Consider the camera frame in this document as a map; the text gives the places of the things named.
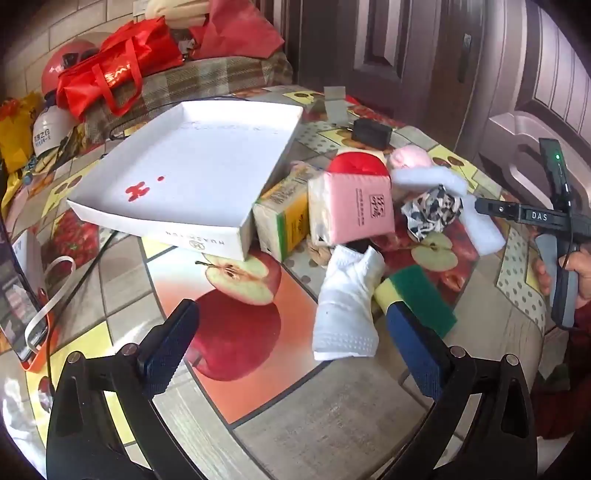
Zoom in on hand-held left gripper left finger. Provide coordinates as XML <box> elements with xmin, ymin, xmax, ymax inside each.
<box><xmin>45</xmin><ymin>298</ymin><xmax>209</xmax><ymax>480</ymax></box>

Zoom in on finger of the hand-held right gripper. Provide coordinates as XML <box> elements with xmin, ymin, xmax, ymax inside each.
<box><xmin>474</xmin><ymin>197</ymin><xmax>520</xmax><ymax>222</ymax></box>

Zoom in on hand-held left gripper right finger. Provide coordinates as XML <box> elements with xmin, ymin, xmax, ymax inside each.
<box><xmin>369</xmin><ymin>302</ymin><xmax>539</xmax><ymax>480</ymax></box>

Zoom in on yellow green sponge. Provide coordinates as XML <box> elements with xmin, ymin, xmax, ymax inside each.
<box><xmin>375</xmin><ymin>266</ymin><xmax>458</xmax><ymax>340</ymax></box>

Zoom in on black white patterned cloth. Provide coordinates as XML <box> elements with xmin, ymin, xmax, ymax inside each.
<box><xmin>401</xmin><ymin>185</ymin><xmax>464</xmax><ymax>242</ymax></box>

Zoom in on white sock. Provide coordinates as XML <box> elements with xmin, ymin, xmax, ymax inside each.
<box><xmin>312</xmin><ymin>246</ymin><xmax>387</xmax><ymax>361</ymax></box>

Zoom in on pink plush toy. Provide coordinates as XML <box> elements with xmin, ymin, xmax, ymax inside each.
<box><xmin>387</xmin><ymin>144</ymin><xmax>433</xmax><ymax>171</ymax></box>

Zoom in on pink tissue packet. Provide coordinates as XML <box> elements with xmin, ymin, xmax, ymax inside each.
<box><xmin>308</xmin><ymin>173</ymin><xmax>396</xmax><ymax>245</ymax></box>

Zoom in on red plush toy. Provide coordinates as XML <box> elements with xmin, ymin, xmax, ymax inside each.
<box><xmin>329</xmin><ymin>150</ymin><xmax>389</xmax><ymax>179</ymax></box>

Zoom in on yellow green tissue packet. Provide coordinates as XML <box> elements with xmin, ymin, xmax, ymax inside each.
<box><xmin>253</xmin><ymin>161</ymin><xmax>324</xmax><ymax>262</ymax></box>

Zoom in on white cardboard box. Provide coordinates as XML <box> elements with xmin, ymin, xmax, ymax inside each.
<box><xmin>67</xmin><ymin>100</ymin><xmax>304</xmax><ymax>261</ymax></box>

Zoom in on person's right hand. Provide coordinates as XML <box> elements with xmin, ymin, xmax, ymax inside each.
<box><xmin>531</xmin><ymin>247</ymin><xmax>591</xmax><ymax>303</ymax></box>

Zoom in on fruit print tablecloth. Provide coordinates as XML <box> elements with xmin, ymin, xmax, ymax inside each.
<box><xmin>0</xmin><ymin>85</ymin><xmax>555</xmax><ymax>480</ymax></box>

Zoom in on orange phone holder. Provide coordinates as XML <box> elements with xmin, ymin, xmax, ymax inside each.
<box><xmin>21</xmin><ymin>288</ymin><xmax>61</xmax><ymax>373</ymax></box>

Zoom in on small black box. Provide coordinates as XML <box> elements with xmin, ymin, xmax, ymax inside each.
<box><xmin>352</xmin><ymin>119</ymin><xmax>393</xmax><ymax>150</ymax></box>

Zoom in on smartphone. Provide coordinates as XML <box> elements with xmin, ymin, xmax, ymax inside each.
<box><xmin>0</xmin><ymin>217</ymin><xmax>49</xmax><ymax>363</ymax></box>

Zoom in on small white carton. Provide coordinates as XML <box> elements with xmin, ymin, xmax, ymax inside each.
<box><xmin>11</xmin><ymin>229</ymin><xmax>47</xmax><ymax>296</ymax></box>

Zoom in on brown door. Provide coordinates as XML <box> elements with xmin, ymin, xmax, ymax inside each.
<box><xmin>295</xmin><ymin>0</ymin><xmax>591</xmax><ymax>195</ymax></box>

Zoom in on grey phone stand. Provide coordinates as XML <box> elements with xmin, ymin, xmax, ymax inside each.
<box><xmin>323</xmin><ymin>86</ymin><xmax>348</xmax><ymax>124</ymax></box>

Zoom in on white helmet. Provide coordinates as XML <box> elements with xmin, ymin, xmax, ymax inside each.
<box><xmin>32</xmin><ymin>104</ymin><xmax>77</xmax><ymax>158</ymax></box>

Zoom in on yellow bag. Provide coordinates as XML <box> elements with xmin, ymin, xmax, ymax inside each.
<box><xmin>0</xmin><ymin>92</ymin><xmax>45</xmax><ymax>174</ymax></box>

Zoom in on plaid covered bench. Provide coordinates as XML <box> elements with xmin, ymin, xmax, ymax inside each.
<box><xmin>85</xmin><ymin>51</ymin><xmax>294</xmax><ymax>137</ymax></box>

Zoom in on red tote bag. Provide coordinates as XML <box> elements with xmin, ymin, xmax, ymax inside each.
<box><xmin>56</xmin><ymin>16</ymin><xmax>185</xmax><ymax>121</ymax></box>

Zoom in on red helmet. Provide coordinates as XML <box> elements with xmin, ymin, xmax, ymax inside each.
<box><xmin>41</xmin><ymin>39</ymin><xmax>100</xmax><ymax>96</ymax></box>

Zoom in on dark pink fabric bag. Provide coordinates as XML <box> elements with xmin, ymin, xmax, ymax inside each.
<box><xmin>189</xmin><ymin>0</ymin><xmax>286</xmax><ymax>60</ymax></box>

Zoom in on cream foam pads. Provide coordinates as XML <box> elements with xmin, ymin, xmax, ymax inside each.
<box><xmin>145</xmin><ymin>0</ymin><xmax>218</xmax><ymax>31</ymax></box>

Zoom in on white flat cable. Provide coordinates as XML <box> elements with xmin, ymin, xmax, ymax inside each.
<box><xmin>25</xmin><ymin>256</ymin><xmax>77</xmax><ymax>347</ymax></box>

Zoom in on black door handle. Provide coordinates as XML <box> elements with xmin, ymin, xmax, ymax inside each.
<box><xmin>459</xmin><ymin>33</ymin><xmax>473</xmax><ymax>84</ymax></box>

